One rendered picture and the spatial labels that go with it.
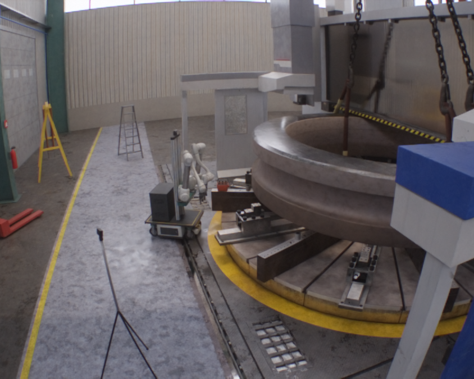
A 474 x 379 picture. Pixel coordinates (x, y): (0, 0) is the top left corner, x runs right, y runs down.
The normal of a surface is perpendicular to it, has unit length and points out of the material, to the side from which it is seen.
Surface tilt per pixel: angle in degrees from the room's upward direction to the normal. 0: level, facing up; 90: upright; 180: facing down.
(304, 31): 90
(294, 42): 90
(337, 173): 90
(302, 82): 90
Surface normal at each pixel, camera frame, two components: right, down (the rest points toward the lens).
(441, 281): 0.28, 0.31
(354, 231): -0.53, 0.29
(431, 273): -0.96, 0.11
